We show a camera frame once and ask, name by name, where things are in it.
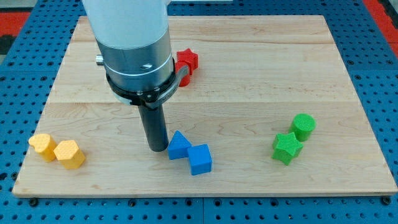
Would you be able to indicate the wooden board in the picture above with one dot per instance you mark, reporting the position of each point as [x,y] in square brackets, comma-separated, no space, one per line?
[255,74]

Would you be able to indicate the red star block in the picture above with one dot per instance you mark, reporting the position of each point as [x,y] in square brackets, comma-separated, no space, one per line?
[189,57]

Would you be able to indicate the yellow hexagon block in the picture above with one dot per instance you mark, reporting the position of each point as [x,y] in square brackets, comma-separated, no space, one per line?
[69,154]

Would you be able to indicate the green cylinder block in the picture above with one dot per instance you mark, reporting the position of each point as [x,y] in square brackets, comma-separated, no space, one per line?
[302,126]

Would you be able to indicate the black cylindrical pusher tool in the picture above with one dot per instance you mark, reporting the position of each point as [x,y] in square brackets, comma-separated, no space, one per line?
[153,121]

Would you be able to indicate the green star block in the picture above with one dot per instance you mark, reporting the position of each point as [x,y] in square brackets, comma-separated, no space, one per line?
[286,147]

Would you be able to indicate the blue cube block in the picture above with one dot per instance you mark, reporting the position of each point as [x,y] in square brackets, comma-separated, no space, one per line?
[200,159]

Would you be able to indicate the red cylinder block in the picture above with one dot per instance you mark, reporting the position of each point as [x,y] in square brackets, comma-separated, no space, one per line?
[184,77]

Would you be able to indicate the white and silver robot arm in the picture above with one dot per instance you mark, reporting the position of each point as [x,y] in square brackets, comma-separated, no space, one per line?
[134,41]

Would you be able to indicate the yellow heart block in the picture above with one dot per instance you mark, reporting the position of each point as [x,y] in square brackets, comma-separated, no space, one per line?
[44,145]

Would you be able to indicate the blue triangle block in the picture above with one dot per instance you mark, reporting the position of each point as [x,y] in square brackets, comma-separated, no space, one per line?
[178,147]

